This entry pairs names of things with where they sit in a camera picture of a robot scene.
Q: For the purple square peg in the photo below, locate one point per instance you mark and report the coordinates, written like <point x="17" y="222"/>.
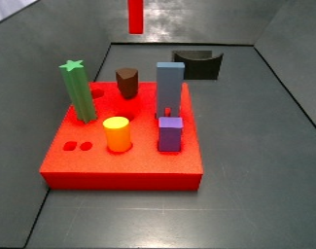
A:
<point x="168" y="134"/>

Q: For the blue rectangular block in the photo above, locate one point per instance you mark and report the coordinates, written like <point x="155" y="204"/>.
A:
<point x="168" y="79"/>

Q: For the yellow orange cylinder peg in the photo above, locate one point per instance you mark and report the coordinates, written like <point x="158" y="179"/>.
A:
<point x="116" y="129"/>

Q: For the black curved holder bracket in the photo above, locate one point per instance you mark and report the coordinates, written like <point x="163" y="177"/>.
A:
<point x="200" y="64"/>

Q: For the red arch block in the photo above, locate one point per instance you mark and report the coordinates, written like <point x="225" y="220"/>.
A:
<point x="135" y="16"/>

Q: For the brown rounded peg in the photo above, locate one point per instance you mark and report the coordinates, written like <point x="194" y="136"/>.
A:
<point x="126" y="77"/>

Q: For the green star peg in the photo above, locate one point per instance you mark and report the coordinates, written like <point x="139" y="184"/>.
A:
<point x="76" y="83"/>

